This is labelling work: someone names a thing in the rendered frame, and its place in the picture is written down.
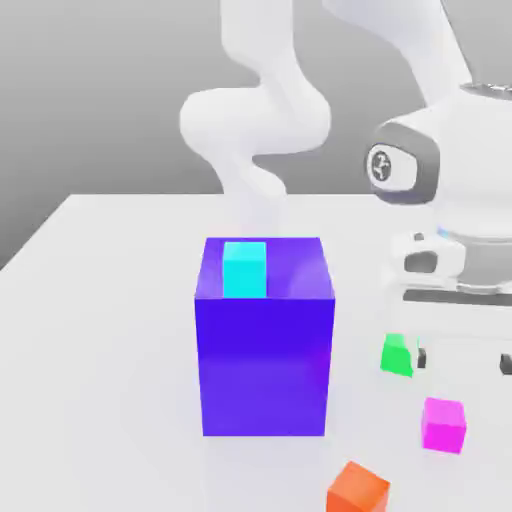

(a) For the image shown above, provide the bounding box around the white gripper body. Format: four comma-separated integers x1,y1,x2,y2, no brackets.
399,284,512,342

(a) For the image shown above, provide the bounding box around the small green cube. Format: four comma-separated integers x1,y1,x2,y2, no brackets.
379,333,414,378

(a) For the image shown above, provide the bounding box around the small magenta cube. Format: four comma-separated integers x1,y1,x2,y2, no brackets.
420,396,468,456

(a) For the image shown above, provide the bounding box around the small orange cube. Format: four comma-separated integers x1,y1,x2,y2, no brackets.
325,460,392,512

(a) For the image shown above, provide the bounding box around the small cyan cube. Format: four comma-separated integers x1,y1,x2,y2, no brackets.
222,240,268,300

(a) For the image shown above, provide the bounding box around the large purple box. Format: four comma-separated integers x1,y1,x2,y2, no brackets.
193,236,336,438

